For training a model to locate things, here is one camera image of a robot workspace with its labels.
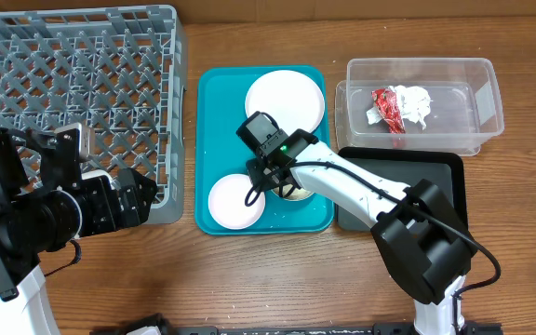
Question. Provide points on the white tissue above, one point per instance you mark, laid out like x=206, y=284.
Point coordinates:
x=414, y=104

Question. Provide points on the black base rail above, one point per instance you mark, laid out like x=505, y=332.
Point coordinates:
x=157, y=324

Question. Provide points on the large white plate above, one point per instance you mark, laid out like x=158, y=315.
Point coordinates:
x=291, y=98

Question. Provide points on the grey plastic dish rack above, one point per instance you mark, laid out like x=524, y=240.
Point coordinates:
x=118, y=70

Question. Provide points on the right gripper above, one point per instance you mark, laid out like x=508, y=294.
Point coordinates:
x=262, y=172

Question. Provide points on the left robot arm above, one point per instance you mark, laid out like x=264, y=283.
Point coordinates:
x=46, y=203

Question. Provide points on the clear plastic bin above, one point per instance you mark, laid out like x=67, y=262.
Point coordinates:
x=465, y=104

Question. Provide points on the black tray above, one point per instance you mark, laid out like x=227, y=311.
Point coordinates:
x=445, y=170

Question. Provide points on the small pink plate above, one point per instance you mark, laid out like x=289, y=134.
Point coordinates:
x=232, y=205

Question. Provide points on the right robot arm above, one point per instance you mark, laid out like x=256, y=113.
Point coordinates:
x=423, y=242

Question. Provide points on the teal serving tray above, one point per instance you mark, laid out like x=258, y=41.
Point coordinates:
x=219, y=152

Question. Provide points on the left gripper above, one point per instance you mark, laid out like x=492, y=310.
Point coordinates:
x=111, y=218

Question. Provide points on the grey-green bowl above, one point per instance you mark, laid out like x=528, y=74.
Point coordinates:
x=300, y=195

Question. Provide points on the red snack wrapper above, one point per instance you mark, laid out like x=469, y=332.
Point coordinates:
x=385, y=101

